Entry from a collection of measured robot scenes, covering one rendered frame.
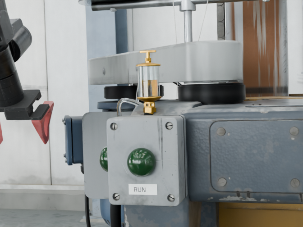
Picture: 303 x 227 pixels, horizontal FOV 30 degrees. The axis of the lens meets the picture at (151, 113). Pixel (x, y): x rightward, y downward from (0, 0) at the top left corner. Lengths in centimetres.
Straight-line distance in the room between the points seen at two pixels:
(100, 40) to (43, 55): 95
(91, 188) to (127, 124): 51
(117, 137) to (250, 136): 14
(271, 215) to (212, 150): 33
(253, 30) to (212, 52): 38
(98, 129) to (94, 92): 462
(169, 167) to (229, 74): 20
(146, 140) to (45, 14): 585
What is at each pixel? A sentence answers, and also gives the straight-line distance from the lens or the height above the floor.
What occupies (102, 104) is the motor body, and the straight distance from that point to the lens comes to 109.
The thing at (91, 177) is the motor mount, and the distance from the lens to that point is 107.
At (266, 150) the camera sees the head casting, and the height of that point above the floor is 129.
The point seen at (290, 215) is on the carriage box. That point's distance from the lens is 92.
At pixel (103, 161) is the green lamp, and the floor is 128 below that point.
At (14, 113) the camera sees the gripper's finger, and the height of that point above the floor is 132.
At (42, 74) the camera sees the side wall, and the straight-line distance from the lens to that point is 638.
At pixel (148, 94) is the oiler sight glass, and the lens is 64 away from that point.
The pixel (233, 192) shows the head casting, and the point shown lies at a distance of 62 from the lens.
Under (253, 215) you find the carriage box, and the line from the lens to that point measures 92.
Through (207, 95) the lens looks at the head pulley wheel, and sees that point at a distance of 72.
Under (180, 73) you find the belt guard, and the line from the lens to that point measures 75.
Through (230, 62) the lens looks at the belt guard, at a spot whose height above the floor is 139.
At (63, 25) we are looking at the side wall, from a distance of 630.
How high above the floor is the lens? 136
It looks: 3 degrees down
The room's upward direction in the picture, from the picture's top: 2 degrees counter-clockwise
